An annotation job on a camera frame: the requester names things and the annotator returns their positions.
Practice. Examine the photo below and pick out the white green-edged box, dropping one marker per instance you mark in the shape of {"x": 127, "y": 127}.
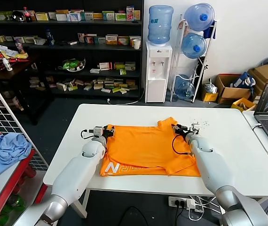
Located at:
{"x": 61, "y": 86}

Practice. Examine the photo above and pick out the red packets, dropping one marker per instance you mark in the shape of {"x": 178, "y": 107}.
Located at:
{"x": 18, "y": 60}

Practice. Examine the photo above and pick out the small green box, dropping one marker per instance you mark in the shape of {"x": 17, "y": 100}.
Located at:
{"x": 123, "y": 72}

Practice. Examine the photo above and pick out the white table leg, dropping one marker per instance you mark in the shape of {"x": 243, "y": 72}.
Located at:
{"x": 82, "y": 207}

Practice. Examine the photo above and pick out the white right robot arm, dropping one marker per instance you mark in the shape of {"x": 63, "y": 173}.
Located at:
{"x": 214, "y": 169}

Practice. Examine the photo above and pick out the orange green medicine box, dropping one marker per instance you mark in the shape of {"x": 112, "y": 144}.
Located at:
{"x": 123, "y": 41}

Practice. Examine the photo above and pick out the silver foil bag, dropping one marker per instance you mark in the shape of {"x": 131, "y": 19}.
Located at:
{"x": 210, "y": 89}

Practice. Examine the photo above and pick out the blue bag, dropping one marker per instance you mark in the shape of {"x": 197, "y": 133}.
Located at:
{"x": 242, "y": 81}

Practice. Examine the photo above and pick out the teal white medicine box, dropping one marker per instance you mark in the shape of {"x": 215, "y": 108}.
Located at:
{"x": 100, "y": 41}
{"x": 87, "y": 16}

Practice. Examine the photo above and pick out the white side table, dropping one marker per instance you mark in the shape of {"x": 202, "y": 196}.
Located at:
{"x": 263, "y": 146}

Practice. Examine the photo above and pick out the light blue garment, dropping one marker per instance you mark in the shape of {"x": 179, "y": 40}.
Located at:
{"x": 9, "y": 150}

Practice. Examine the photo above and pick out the teal green medicine box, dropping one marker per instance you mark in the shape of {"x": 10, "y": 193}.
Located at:
{"x": 108, "y": 16}

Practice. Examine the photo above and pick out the red-framed side table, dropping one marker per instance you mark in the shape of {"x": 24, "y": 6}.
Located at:
{"x": 0, "y": 181}

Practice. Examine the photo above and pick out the purple drink bottle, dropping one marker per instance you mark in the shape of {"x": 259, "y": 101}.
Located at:
{"x": 20, "y": 47}

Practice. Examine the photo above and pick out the dark wooden table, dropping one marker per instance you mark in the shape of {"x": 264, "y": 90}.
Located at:
{"x": 18, "y": 68}

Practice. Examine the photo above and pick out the flat white medicine box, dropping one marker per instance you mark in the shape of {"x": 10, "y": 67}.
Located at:
{"x": 95, "y": 71}

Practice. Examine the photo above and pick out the black shelving unit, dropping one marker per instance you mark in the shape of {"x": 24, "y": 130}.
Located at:
{"x": 101, "y": 56}

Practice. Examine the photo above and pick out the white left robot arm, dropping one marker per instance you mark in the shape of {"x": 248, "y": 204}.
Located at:
{"x": 77, "y": 174}

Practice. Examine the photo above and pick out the white charger adapter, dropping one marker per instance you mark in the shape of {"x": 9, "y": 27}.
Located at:
{"x": 191, "y": 203}

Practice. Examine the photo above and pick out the white metal jug rack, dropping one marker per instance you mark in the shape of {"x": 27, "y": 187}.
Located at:
{"x": 201, "y": 70}

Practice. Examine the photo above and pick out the small white medicine box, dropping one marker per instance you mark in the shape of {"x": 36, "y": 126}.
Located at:
{"x": 52, "y": 15}

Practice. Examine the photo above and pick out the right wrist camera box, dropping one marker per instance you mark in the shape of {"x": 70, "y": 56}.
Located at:
{"x": 195, "y": 128}

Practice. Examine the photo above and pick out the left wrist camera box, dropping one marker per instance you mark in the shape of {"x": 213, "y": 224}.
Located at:
{"x": 98, "y": 131}

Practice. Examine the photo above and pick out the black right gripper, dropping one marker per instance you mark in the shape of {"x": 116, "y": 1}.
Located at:
{"x": 185, "y": 131}

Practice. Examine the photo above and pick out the white orange-topped box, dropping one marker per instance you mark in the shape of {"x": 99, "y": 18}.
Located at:
{"x": 61, "y": 16}

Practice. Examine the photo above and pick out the red orange medicine box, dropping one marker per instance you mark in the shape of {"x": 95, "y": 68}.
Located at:
{"x": 90, "y": 39}

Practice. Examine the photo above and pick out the yellow open box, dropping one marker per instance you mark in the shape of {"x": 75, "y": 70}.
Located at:
{"x": 238, "y": 103}

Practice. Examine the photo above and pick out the tan cardboard box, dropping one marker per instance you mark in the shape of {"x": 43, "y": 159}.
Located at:
{"x": 265, "y": 71}

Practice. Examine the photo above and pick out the small flat white box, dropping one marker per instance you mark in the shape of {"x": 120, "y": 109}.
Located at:
{"x": 73, "y": 43}

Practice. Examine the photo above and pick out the yellow white paper bags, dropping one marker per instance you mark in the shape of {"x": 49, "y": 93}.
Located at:
{"x": 7, "y": 51}

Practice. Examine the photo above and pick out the white paper cup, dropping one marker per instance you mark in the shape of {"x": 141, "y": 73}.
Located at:
{"x": 136, "y": 44}

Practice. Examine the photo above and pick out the flat yellow medicine box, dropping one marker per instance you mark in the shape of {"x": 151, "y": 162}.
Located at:
{"x": 98, "y": 16}

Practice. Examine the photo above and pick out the orange yellow medicine box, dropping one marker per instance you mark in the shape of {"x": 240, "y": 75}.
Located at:
{"x": 111, "y": 40}

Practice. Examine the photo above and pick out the blue white medicine box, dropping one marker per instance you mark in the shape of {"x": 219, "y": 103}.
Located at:
{"x": 74, "y": 17}

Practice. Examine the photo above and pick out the orange t-shirt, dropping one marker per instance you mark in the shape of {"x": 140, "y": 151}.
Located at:
{"x": 143, "y": 146}

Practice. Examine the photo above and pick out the white power strip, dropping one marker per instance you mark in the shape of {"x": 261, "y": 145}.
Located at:
{"x": 177, "y": 202}

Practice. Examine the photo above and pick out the red white medicine box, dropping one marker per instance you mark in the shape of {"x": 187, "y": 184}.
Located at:
{"x": 105, "y": 66}

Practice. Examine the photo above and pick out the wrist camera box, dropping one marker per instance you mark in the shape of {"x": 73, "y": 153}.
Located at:
{"x": 195, "y": 128}
{"x": 98, "y": 131}

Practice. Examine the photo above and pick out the scattered small crumbs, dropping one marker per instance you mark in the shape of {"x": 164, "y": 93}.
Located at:
{"x": 205, "y": 124}

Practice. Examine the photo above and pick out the tall white pink box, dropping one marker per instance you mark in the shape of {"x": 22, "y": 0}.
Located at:
{"x": 81, "y": 38}

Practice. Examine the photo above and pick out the white water dispenser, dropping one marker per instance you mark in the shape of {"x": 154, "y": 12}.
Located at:
{"x": 156, "y": 82}

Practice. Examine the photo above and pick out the blue drink bottle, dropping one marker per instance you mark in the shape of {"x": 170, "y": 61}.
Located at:
{"x": 50, "y": 38}

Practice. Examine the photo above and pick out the shiny black ball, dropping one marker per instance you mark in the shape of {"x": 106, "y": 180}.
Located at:
{"x": 18, "y": 16}

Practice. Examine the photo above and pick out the large cardboard box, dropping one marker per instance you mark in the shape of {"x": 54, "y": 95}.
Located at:
{"x": 232, "y": 93}

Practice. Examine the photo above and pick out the small yellow box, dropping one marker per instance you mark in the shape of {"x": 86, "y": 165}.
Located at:
{"x": 209, "y": 97}

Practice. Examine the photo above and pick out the dark blue hanging cloth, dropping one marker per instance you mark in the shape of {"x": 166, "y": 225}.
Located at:
{"x": 210, "y": 33}

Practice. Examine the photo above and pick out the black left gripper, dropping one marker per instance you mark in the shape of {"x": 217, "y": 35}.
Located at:
{"x": 106, "y": 134}

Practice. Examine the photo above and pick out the small white bottle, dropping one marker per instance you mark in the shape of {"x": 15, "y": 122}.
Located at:
{"x": 7, "y": 66}

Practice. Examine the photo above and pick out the white orange medicine box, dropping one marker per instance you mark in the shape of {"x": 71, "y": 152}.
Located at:
{"x": 131, "y": 38}

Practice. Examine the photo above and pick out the green plastic container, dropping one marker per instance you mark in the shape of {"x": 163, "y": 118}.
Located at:
{"x": 16, "y": 202}

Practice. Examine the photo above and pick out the cola bottle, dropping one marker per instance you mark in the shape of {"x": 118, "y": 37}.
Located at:
{"x": 27, "y": 16}

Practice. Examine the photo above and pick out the labelled blue water jug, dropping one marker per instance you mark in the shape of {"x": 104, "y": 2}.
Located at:
{"x": 160, "y": 26}

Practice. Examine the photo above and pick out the open white box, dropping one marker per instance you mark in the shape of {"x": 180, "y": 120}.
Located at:
{"x": 40, "y": 41}

